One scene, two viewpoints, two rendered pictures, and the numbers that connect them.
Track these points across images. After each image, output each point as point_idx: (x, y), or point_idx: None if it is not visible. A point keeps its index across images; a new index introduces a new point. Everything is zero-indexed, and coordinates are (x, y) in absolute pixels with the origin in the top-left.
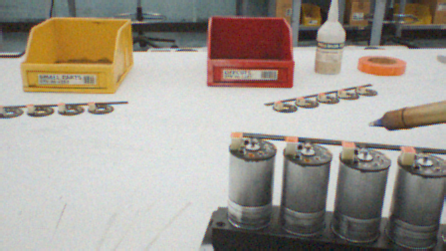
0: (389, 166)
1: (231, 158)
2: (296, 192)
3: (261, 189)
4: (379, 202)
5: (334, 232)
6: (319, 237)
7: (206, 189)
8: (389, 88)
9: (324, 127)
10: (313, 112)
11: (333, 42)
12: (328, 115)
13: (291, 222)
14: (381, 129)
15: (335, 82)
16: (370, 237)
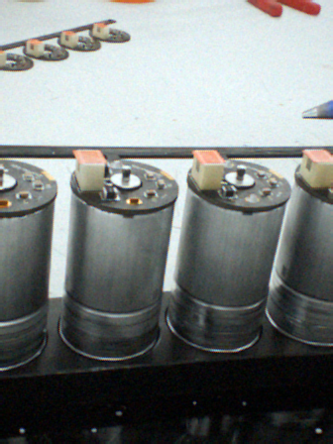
0: (290, 195)
1: None
2: (110, 274)
3: (30, 278)
4: (271, 268)
5: (181, 338)
6: (156, 357)
7: None
8: (146, 26)
9: (58, 111)
10: (27, 78)
11: None
12: (56, 83)
13: (97, 337)
14: (162, 108)
15: (49, 16)
16: (252, 338)
